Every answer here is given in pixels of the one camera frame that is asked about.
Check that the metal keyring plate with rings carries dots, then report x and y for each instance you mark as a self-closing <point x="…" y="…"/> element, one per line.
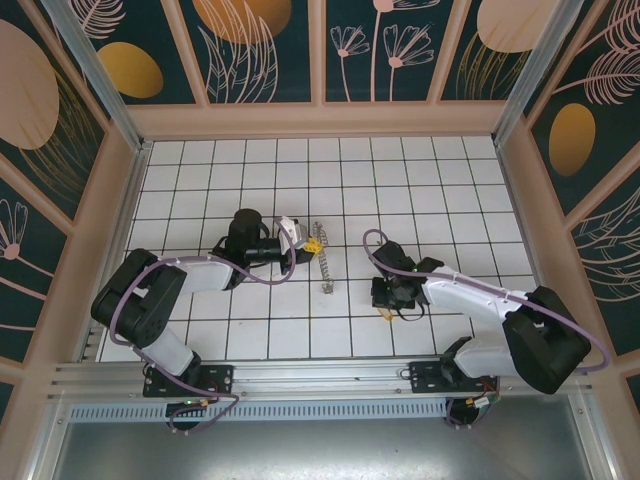
<point x="324" y="260"/>

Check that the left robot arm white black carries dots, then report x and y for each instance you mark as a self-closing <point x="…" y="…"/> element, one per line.
<point x="200" y="272"/>

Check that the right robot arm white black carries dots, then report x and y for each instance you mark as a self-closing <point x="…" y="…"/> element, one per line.
<point x="460" y="300"/>

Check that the grey metal sheet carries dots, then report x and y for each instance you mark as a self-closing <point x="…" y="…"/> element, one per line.
<point x="320" y="450"/>

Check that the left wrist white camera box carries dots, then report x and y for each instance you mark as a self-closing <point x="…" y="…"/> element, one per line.
<point x="292" y="231"/>

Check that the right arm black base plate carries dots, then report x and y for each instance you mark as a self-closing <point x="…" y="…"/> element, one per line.
<point x="425" y="375"/>

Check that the aluminium table rail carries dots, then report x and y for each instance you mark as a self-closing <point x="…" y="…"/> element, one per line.
<point x="320" y="372"/>

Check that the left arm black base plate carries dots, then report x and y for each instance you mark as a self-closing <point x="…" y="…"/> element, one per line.
<point x="220" y="375"/>

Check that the aluminium corner post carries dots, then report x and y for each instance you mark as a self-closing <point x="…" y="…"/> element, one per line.
<point x="530" y="75"/>
<point x="100" y="80"/>

